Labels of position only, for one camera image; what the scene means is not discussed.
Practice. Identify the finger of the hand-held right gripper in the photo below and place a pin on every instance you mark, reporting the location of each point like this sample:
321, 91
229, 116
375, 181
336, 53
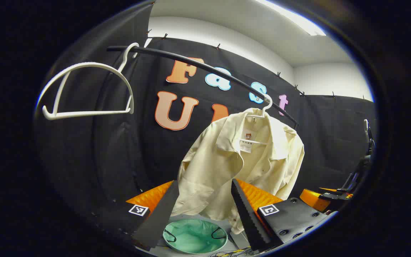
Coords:
312, 198

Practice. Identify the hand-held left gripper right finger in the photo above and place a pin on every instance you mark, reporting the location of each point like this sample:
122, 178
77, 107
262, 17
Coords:
248, 221

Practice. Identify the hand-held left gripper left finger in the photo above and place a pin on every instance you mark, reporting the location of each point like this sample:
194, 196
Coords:
159, 217

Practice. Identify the green laundry hamper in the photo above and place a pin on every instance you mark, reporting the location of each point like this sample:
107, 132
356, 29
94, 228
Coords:
194, 237

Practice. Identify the cream button shirt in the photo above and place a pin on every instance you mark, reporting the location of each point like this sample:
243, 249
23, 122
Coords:
212, 164

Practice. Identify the white plastic hanger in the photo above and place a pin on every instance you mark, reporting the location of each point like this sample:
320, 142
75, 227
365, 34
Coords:
268, 106
91, 64

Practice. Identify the black metal clothes rack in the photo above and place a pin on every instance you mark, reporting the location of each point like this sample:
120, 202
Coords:
177, 58

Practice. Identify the black backdrop cloth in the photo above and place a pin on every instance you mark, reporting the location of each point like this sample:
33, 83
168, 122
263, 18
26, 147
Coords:
120, 150

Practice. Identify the row of black clips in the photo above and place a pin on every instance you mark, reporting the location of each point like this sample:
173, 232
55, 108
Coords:
165, 36

